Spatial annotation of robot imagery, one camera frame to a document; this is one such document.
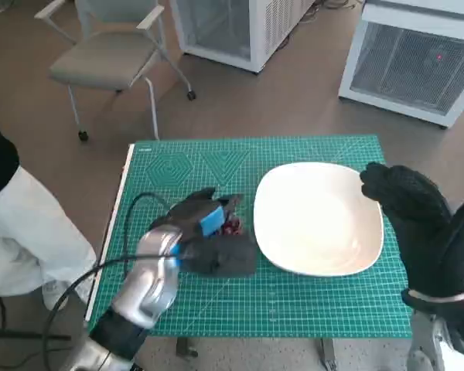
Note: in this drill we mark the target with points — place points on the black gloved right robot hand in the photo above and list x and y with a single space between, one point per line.
421 220

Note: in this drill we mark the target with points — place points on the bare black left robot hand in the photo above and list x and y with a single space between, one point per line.
191 212

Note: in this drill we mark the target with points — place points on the red toy grape bunch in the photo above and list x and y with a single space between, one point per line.
232 227

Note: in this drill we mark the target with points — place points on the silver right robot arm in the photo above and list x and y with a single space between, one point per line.
429 332

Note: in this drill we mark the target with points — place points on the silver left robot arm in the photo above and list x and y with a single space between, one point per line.
151 278

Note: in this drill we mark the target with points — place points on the white square plate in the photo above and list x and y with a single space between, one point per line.
317 220

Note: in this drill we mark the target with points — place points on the green cutting mat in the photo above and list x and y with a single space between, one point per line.
278 301

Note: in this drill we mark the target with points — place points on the metal table leg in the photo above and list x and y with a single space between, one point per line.
328 353
183 348

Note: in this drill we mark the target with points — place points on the white mesh cabinet red light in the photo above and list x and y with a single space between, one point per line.
406 65

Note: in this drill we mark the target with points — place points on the person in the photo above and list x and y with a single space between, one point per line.
19 232

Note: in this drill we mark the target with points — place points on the grey office chair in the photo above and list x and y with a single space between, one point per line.
100 54

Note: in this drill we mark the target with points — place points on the white mesh-front cabinet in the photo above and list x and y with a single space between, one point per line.
236 31

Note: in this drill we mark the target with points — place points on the black floor stand bar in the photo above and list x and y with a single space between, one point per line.
27 334

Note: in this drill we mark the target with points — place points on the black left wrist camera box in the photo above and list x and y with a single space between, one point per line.
228 255

